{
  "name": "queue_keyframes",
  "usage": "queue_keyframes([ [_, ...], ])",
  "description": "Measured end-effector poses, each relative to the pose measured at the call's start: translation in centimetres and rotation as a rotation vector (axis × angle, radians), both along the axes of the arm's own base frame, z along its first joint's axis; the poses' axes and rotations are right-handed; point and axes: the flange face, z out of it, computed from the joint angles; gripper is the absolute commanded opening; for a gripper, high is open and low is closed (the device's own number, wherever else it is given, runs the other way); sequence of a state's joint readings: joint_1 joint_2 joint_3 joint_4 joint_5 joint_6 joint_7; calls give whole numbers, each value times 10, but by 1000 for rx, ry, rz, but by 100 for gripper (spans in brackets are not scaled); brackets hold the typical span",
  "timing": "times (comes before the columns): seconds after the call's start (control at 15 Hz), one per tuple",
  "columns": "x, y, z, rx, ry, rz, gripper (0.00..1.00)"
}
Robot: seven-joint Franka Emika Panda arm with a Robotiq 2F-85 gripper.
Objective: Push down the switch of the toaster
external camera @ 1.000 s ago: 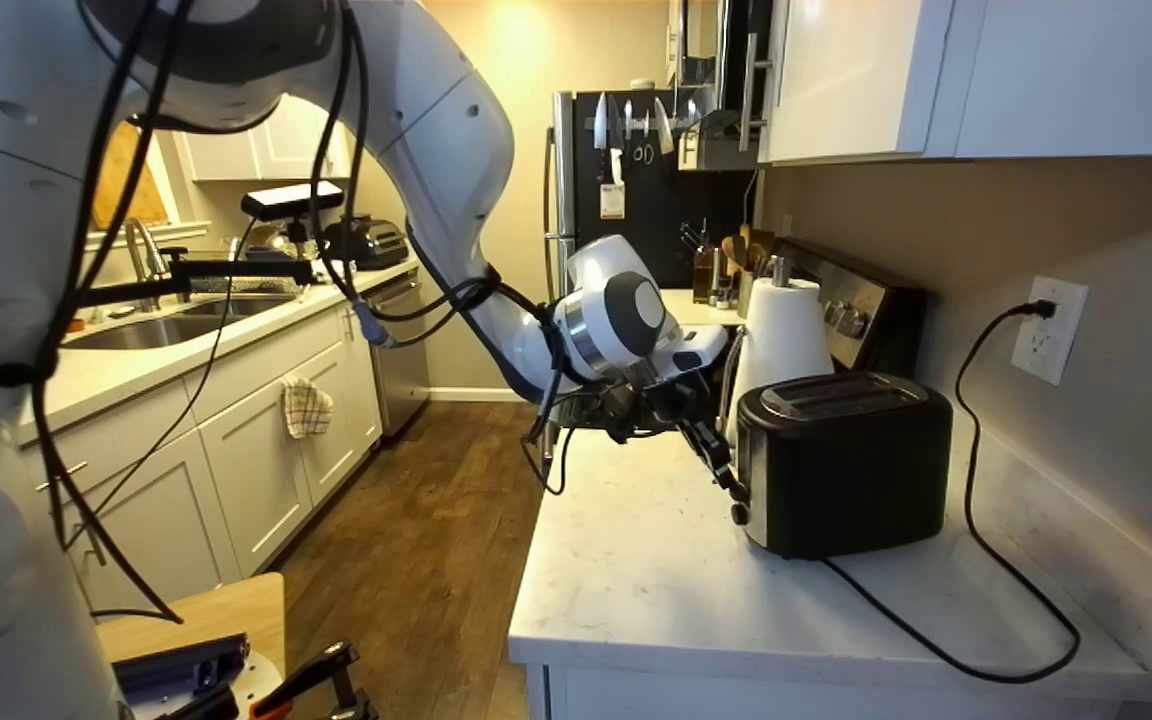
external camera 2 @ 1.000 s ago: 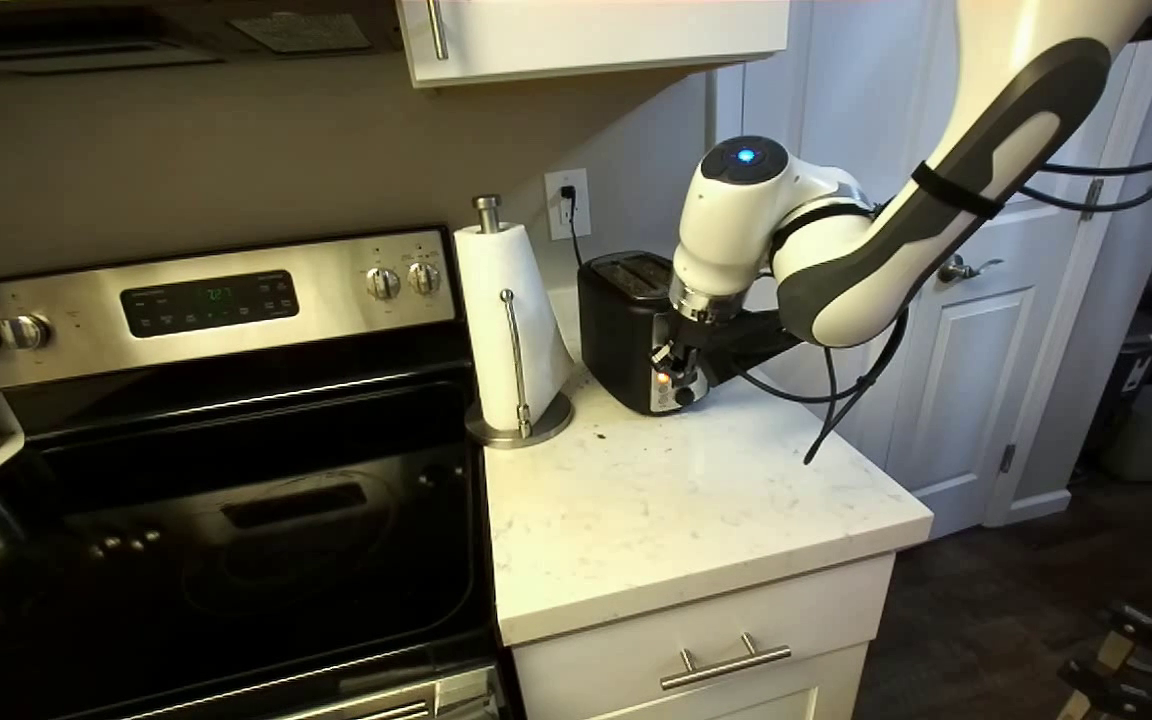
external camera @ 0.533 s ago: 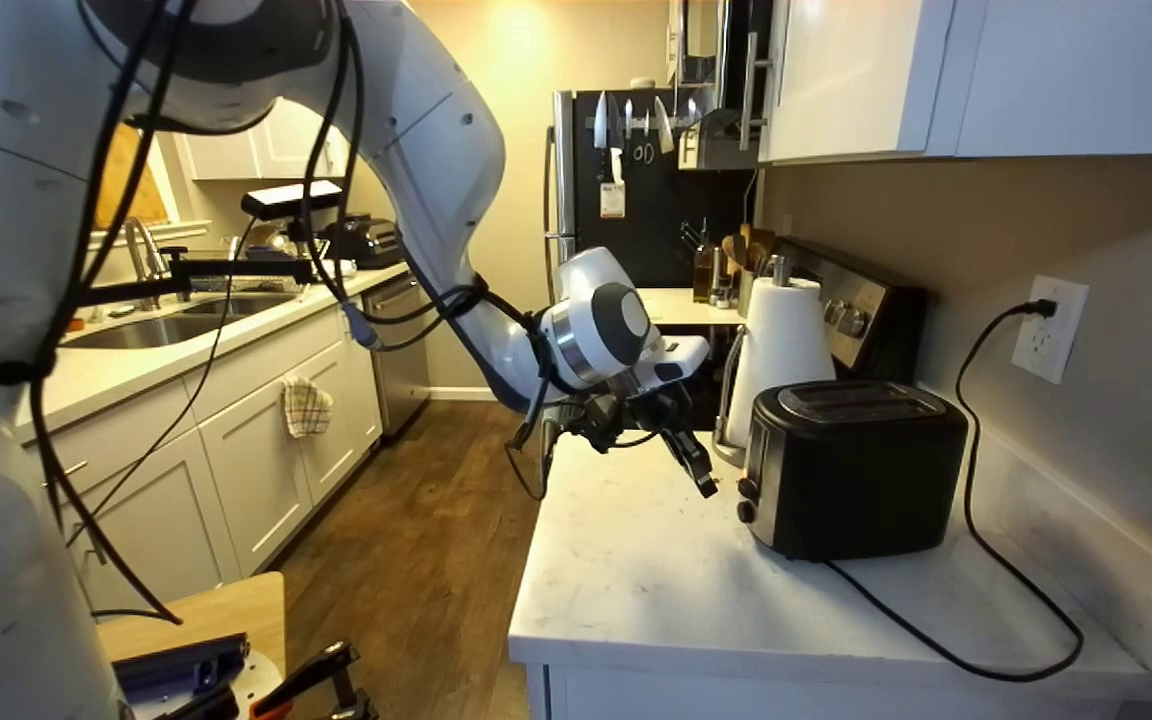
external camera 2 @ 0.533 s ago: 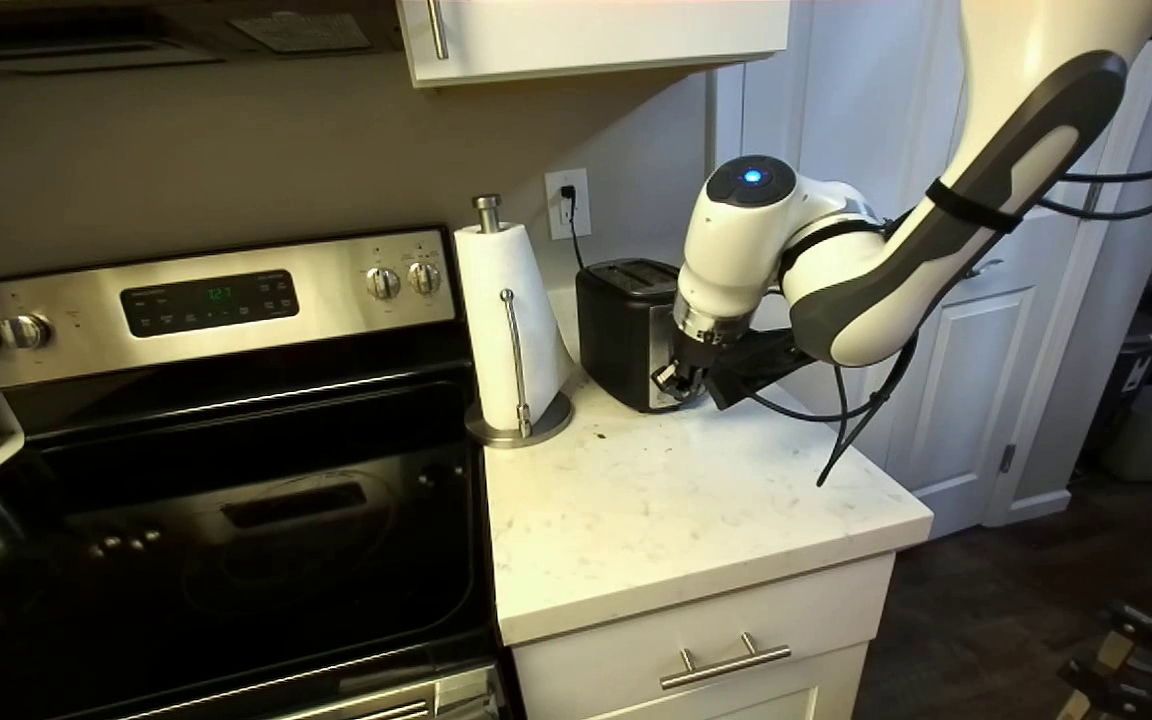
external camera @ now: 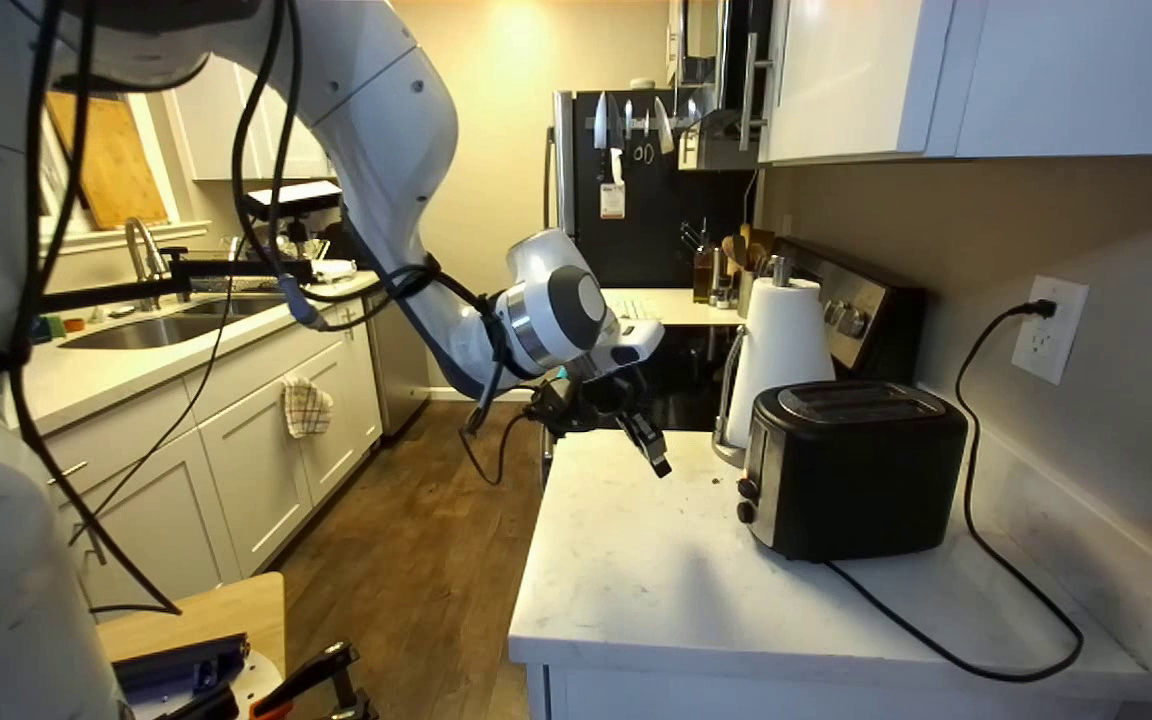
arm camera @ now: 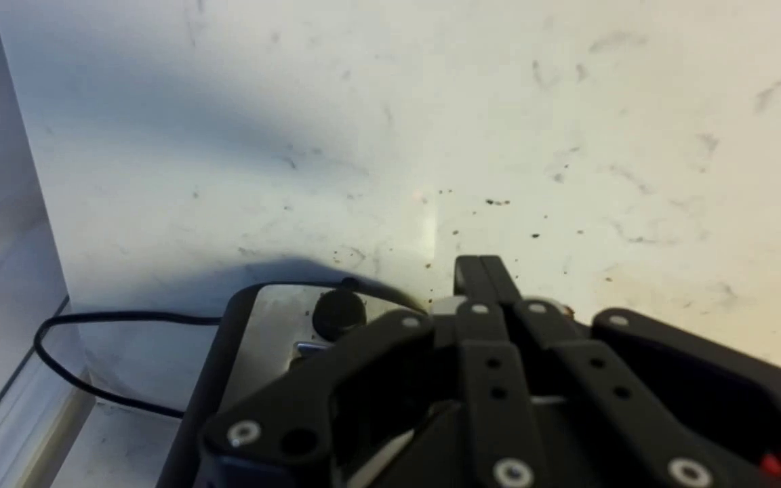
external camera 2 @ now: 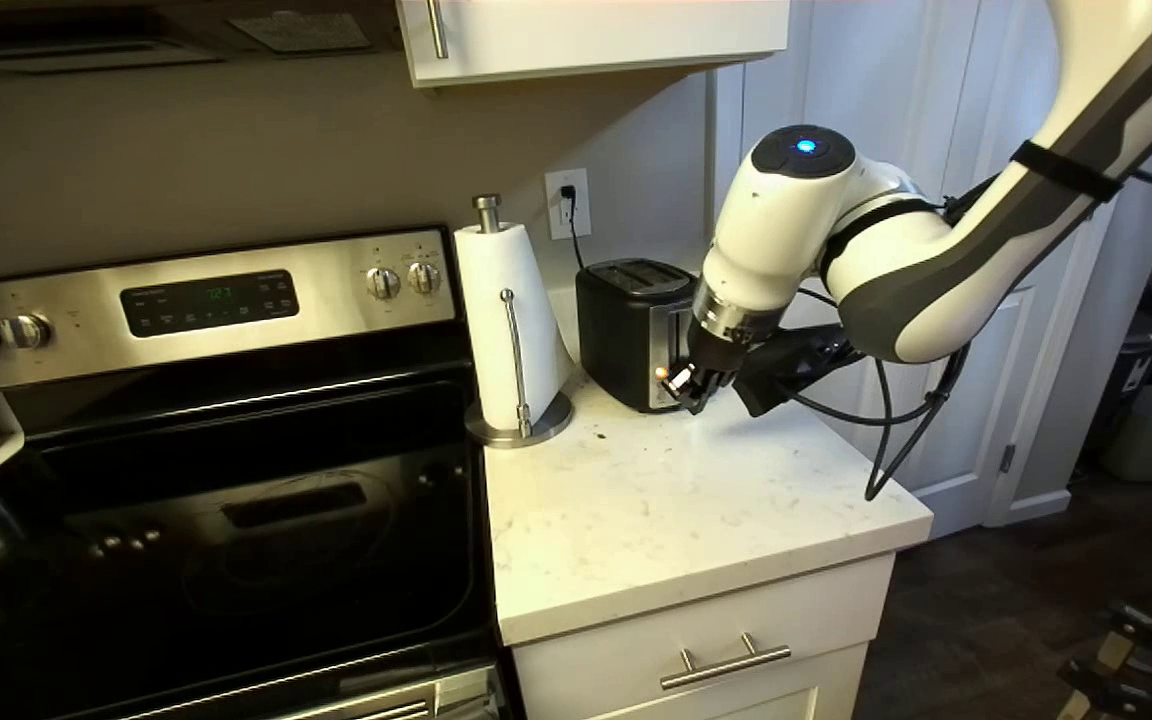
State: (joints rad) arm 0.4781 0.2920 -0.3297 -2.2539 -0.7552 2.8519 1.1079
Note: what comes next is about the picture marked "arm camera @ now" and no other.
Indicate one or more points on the toaster lever switch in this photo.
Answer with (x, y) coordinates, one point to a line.
(307, 347)

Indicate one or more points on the black toaster dial knob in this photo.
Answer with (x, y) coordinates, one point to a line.
(338, 316)

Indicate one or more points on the black silver toaster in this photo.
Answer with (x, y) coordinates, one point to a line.
(259, 347)

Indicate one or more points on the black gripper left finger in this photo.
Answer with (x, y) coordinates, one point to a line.
(392, 380)

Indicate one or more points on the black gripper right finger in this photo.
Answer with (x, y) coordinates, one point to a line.
(643, 408)

